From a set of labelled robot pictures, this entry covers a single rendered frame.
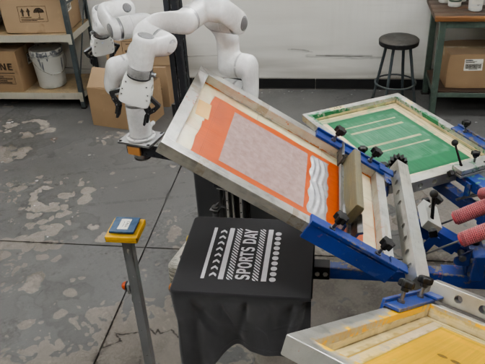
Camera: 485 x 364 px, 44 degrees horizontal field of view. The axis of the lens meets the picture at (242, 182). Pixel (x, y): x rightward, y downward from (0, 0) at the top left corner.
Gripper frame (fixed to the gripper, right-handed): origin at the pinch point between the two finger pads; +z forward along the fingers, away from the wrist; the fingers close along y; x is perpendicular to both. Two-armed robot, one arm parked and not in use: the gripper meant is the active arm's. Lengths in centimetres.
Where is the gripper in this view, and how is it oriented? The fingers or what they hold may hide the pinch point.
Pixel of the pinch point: (131, 117)
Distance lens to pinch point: 200.0
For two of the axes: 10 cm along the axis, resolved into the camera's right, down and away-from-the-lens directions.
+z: -2.4, 8.1, 5.4
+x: -1.3, 5.2, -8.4
